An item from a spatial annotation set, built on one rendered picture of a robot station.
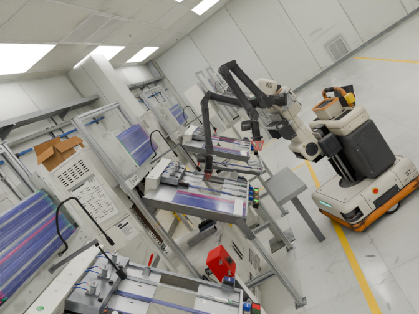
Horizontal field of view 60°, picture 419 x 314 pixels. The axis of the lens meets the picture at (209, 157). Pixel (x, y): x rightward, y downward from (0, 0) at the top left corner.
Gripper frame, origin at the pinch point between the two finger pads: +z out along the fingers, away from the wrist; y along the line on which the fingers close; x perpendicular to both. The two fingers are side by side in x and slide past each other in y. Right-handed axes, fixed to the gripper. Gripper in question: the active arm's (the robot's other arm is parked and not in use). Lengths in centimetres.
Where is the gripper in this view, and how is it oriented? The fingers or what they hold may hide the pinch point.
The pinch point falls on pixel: (207, 178)
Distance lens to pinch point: 301.3
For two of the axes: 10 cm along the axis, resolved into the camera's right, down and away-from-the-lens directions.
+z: -0.6, 9.5, 3.0
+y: -1.1, 2.9, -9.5
